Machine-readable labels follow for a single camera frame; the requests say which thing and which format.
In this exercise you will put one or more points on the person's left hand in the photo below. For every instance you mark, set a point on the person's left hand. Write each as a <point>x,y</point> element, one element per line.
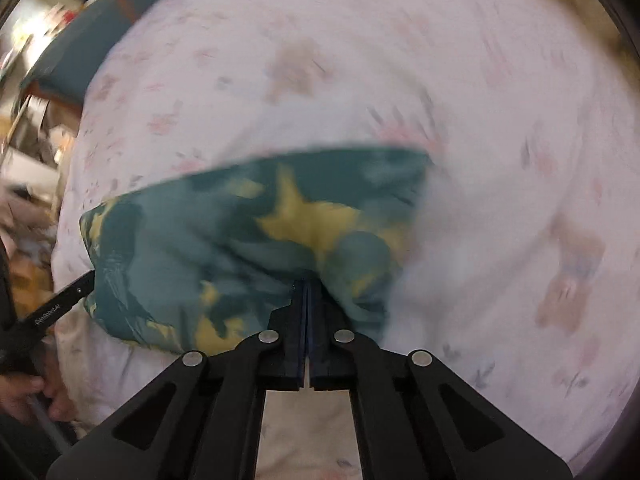
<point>55,402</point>

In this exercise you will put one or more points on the teal bed end board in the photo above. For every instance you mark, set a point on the teal bed end board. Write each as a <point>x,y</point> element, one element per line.
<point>95,45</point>

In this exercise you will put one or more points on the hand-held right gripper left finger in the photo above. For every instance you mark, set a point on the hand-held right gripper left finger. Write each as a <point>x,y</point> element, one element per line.
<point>235,400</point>

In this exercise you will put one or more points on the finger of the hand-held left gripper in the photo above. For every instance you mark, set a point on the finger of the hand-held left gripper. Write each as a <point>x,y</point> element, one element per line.
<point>80,290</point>

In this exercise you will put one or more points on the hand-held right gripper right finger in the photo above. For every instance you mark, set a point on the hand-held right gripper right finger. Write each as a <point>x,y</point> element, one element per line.
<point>390,400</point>

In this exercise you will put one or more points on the bed with pink floral sheet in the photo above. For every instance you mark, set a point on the bed with pink floral sheet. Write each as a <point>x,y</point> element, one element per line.
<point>350,70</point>

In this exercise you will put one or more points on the green floral short pants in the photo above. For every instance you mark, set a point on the green floral short pants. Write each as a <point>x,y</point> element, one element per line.
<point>225,240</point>

